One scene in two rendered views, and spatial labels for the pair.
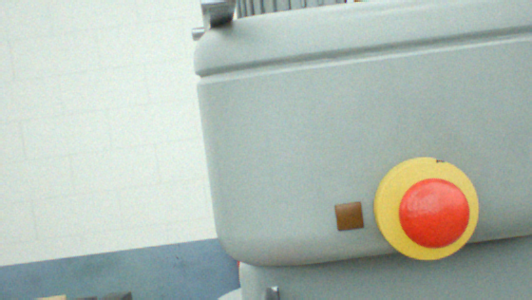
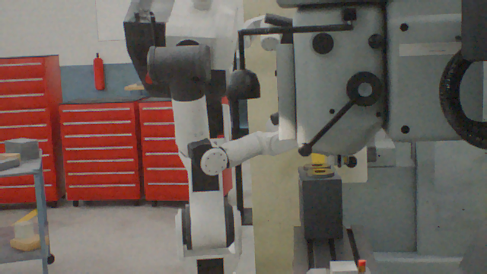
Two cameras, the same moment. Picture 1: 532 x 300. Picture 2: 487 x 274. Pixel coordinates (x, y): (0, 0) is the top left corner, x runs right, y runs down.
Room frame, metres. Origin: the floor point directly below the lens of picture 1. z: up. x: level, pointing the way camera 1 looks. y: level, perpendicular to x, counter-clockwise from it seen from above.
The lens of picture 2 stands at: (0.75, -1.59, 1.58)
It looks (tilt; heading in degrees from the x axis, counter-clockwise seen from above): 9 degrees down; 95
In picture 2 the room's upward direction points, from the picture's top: 3 degrees counter-clockwise
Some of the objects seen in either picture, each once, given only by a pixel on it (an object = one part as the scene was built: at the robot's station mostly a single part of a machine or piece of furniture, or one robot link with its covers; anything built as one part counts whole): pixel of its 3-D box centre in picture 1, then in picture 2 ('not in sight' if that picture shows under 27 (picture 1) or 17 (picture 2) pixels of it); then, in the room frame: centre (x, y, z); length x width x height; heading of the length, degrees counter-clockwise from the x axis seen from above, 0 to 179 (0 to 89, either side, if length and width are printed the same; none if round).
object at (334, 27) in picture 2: not in sight; (311, 29); (0.78, -0.29, 1.58); 0.17 x 0.01 x 0.01; 22
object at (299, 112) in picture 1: (369, 119); not in sight; (0.85, -0.09, 1.81); 0.47 x 0.26 x 0.16; 0
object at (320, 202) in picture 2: not in sight; (319, 199); (0.81, 0.53, 1.04); 0.22 x 0.12 x 0.20; 94
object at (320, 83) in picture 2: not in sight; (338, 78); (0.84, -0.09, 1.47); 0.21 x 0.19 x 0.32; 90
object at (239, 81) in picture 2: not in sight; (243, 83); (0.64, -0.17, 1.47); 0.07 x 0.07 x 0.06
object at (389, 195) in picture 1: (425, 208); not in sight; (0.61, -0.09, 1.76); 0.06 x 0.02 x 0.06; 90
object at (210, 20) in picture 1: (218, 19); not in sight; (0.68, 0.02, 1.89); 0.24 x 0.04 x 0.01; 2
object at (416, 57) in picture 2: not in sight; (426, 74); (1.03, -0.09, 1.47); 0.24 x 0.19 x 0.26; 90
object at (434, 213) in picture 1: (432, 212); not in sight; (0.58, -0.09, 1.76); 0.04 x 0.03 x 0.04; 90
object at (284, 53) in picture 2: not in sight; (286, 91); (0.73, -0.09, 1.45); 0.04 x 0.04 x 0.21; 0
